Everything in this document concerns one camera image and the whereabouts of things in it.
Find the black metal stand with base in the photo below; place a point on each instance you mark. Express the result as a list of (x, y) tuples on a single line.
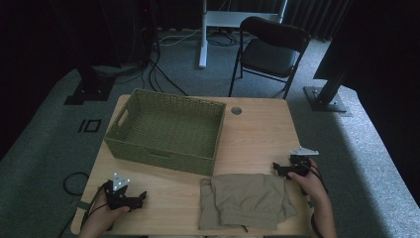
[(90, 86), (328, 95)]

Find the black folding chair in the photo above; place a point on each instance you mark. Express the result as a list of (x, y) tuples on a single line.
[(270, 54)]

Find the dark curtain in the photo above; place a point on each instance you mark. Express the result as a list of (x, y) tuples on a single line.
[(313, 16)]

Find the person's right hand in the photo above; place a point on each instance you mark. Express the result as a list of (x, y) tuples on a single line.
[(309, 185)]

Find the khaki pants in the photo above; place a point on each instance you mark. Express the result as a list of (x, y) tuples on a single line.
[(246, 201)]

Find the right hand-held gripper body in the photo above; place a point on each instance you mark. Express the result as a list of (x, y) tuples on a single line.
[(300, 162)]

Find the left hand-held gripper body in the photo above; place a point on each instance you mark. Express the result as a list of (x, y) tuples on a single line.
[(116, 197)]

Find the grey tape piece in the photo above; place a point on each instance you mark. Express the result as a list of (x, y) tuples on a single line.
[(82, 205)]

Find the dark equipment cabinet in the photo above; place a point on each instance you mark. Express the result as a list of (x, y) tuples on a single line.
[(140, 29)]

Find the white metal desk frame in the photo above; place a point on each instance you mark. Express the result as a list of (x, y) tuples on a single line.
[(214, 20)]

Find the green woven basket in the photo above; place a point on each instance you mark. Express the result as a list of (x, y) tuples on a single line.
[(168, 132)]

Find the person's left hand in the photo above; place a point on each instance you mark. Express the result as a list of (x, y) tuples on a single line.
[(109, 214)]

